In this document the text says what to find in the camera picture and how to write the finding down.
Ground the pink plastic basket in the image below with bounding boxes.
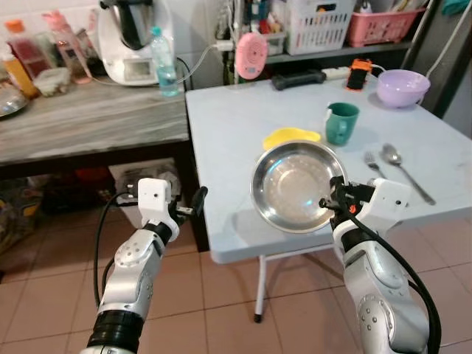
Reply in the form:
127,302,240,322
346,7,427,48

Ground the steel fork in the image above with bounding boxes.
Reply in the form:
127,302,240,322
364,151,389,182

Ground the green mug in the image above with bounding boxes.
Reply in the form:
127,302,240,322
324,102,361,146

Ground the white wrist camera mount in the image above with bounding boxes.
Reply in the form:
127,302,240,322
137,178,179,228
353,178,412,238

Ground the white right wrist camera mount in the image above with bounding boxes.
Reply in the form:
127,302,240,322
353,178,412,238

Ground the purple plastic bowl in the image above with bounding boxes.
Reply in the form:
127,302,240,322
376,69,431,110

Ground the white kitchen appliance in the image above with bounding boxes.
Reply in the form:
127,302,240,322
97,0,176,88

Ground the white plastic basket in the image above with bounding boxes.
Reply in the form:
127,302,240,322
283,0,357,56

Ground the light blue folding table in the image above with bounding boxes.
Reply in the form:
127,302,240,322
184,76,472,324

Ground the round stainless steel plate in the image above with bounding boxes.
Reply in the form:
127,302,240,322
250,140,348,235

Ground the steel pot lid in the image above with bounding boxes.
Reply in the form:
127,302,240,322
0,81,31,119

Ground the clear water bottle green cap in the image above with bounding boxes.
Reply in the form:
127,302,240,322
150,27,180,97

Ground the orange capped bottle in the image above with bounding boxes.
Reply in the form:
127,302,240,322
3,19,39,98

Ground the orange and black gadget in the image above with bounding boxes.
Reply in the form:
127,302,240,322
347,59,372,92

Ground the pink oval device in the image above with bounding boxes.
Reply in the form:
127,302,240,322
235,32,269,80

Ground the pink drinking bottle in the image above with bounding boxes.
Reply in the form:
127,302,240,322
41,10,94,81

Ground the white power strip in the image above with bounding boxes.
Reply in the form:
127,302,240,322
324,66,352,81

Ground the steel spoon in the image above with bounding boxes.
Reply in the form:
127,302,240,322
381,143,437,206

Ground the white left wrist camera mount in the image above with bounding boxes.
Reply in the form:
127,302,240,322
137,178,179,228

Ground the grey wooden counter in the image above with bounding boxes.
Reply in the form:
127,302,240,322
0,80,211,253

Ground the white appliance cable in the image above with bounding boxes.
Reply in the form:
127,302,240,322
173,43,238,86

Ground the small clear food jar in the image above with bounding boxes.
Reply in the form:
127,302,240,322
33,68,73,98

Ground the yellow plastic dish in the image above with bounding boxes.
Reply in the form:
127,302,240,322
263,127,323,151

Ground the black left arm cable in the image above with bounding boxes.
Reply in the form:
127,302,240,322
91,190,141,307

